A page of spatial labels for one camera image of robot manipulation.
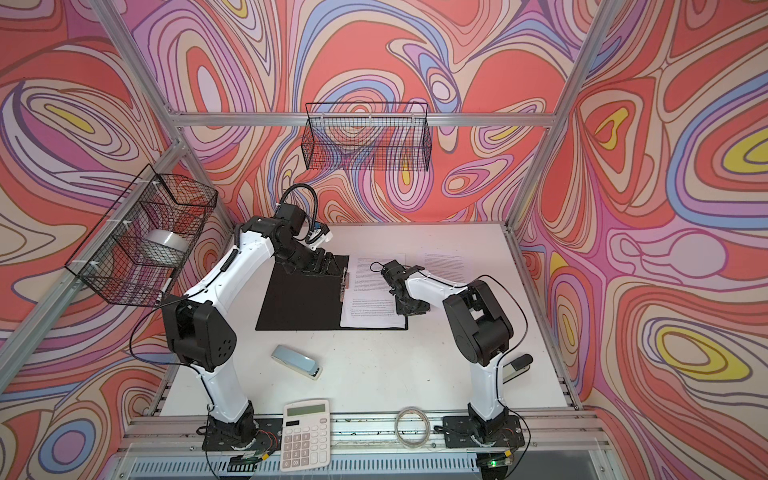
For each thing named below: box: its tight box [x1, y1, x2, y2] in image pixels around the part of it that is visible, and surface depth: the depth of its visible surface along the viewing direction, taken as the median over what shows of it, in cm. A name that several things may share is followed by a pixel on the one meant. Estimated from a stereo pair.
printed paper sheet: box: [340, 254, 407, 329], surface depth 98 cm
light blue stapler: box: [271, 344, 323, 381], surface depth 84 cm
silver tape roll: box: [144, 229, 190, 253], surface depth 75 cm
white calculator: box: [280, 399, 331, 472], surface depth 73 cm
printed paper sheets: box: [424, 252, 465, 283], surface depth 110 cm
